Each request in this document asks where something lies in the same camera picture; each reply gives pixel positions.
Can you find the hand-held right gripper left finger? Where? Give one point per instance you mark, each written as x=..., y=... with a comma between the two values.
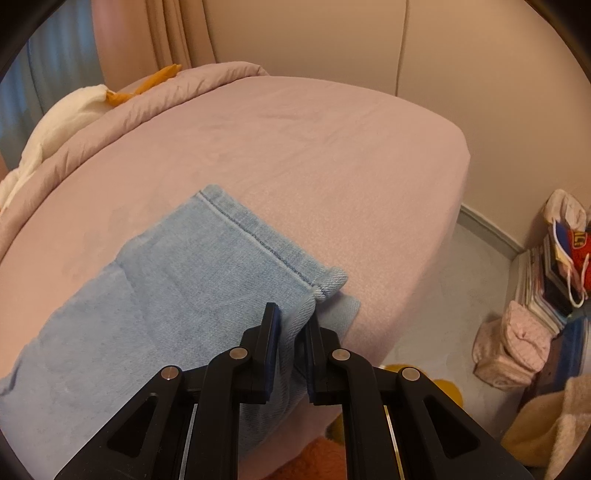
x=274, y=341

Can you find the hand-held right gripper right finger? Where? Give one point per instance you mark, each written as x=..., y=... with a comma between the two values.
x=316, y=369

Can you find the light blue denim pants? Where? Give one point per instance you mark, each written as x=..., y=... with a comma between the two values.
x=184, y=286

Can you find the orange fluffy rug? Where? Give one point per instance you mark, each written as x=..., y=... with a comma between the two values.
x=314, y=459

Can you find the bed with pink sheet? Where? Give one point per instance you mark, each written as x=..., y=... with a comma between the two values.
x=300, y=161

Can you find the pink folded towels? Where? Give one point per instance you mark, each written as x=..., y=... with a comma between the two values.
x=512, y=346

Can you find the stack of books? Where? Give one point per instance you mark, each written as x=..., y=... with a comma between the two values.
x=538, y=286

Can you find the beige fluffy blanket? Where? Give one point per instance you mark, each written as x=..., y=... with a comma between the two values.
x=554, y=429

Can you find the blue storage box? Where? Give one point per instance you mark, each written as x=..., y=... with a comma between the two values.
x=575, y=350

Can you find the pink quilted duvet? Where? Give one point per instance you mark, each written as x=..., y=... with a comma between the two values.
x=138, y=106

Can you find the colourful paper shopping bag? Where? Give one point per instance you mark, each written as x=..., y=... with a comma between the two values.
x=575, y=251

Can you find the white plastic bag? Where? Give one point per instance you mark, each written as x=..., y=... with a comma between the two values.
x=563, y=205

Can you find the white goose plush toy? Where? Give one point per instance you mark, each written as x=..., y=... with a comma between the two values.
x=60, y=115

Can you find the beige curtain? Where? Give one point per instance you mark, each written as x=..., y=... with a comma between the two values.
x=152, y=37

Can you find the blue curtain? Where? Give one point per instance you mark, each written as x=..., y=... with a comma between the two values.
x=51, y=69

